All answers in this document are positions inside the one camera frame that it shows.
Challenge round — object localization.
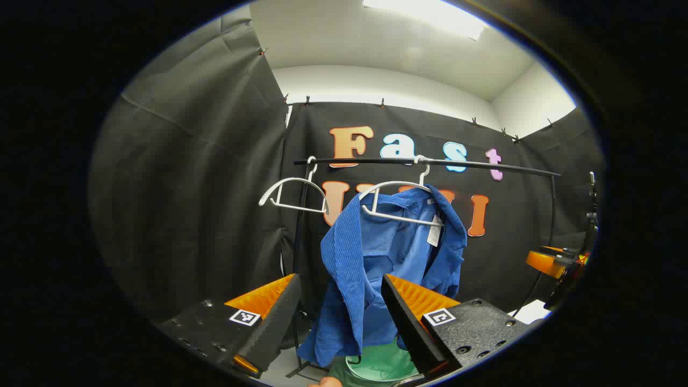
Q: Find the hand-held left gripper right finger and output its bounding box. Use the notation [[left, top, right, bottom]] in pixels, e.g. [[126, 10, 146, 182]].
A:
[[381, 273, 530, 379]]

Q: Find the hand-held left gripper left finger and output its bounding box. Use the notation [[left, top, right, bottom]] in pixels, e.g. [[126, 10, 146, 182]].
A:
[[155, 273, 303, 379]]

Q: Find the green laundry hamper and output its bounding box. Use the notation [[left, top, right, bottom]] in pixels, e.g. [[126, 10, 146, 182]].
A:
[[328, 336, 422, 387]]

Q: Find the blue ribbed knit jacket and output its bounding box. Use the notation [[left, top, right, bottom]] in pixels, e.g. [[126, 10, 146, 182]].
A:
[[297, 185, 468, 369]]

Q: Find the white plastic clothes hanger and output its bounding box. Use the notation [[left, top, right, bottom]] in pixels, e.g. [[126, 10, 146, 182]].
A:
[[259, 156, 329, 216], [359, 155, 447, 227]]

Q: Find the black metal clothes rack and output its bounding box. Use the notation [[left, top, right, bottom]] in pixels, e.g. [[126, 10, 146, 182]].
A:
[[285, 157, 562, 379]]

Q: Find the white flat sheet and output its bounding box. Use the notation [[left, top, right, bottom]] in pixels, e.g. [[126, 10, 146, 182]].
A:
[[508, 300, 553, 325]]

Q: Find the black backdrop cloth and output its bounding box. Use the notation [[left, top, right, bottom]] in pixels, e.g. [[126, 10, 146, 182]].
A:
[[89, 5, 605, 323]]

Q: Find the row of small backdrop clips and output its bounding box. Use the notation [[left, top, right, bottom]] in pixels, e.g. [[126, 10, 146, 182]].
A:
[[260, 47, 554, 145]]

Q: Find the ceiling light panel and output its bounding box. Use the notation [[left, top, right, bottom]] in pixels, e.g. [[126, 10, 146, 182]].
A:
[[361, 0, 487, 41]]

